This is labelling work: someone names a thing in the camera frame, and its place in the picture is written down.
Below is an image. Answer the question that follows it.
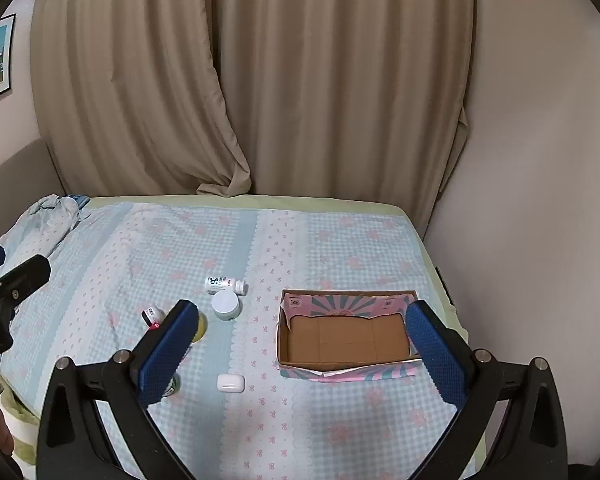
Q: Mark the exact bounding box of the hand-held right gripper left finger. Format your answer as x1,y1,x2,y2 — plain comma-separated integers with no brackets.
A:
36,299,201,480

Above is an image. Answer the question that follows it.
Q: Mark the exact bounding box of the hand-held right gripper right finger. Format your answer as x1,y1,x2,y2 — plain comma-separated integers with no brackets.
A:
404,300,569,480

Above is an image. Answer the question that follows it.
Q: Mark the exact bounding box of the red carton box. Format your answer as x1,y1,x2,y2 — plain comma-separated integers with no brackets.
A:
140,306,167,331

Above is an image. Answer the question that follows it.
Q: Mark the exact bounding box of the yellow tape roll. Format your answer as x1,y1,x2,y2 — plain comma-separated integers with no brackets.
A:
190,313,209,344

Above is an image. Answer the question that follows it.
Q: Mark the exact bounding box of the white lidded round jar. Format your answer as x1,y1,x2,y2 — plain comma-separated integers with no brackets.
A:
211,291,241,322

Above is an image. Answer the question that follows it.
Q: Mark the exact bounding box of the white pill bottle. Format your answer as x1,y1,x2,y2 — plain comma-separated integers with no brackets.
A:
204,275,249,296

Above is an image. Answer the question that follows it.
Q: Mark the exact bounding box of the cardboard box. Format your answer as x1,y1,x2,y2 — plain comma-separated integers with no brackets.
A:
277,288,423,384

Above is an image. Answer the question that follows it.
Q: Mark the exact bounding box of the crumpled pale blue blanket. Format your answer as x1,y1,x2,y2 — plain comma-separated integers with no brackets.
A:
0,194,92,271

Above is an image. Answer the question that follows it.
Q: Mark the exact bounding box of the beige headboard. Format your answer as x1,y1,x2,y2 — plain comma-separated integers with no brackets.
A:
0,139,63,256

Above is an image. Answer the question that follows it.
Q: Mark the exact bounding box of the checked floral bed sheet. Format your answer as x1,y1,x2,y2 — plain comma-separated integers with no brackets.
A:
0,202,468,480

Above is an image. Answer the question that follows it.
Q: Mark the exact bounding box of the pale green mattress pad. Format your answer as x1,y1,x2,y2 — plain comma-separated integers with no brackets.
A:
0,193,470,467

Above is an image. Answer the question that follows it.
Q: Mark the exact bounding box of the beige curtain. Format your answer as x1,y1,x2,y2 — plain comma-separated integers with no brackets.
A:
30,0,253,197
211,0,477,233

